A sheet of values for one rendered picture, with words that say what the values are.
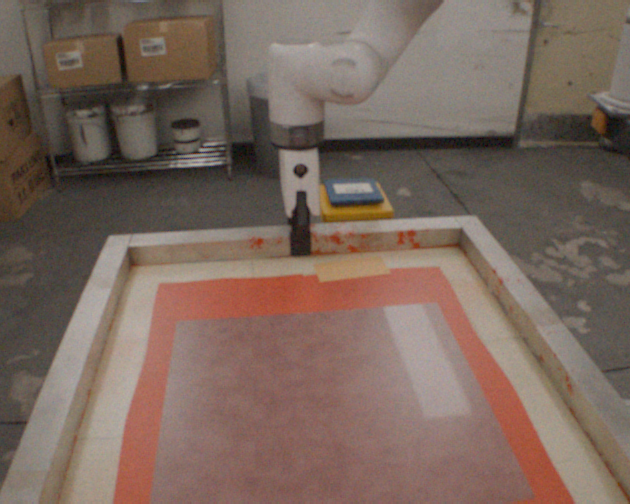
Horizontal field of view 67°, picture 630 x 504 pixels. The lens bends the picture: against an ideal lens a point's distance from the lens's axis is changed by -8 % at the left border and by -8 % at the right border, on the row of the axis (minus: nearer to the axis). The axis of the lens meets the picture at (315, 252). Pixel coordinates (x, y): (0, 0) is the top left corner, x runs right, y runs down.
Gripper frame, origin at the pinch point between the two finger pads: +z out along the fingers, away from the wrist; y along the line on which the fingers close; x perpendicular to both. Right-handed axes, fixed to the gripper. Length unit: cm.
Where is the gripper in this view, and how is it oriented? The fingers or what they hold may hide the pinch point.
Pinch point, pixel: (299, 236)
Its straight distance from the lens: 78.3
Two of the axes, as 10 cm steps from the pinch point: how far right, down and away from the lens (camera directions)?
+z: 0.0, 8.6, 5.1
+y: -1.2, -5.1, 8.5
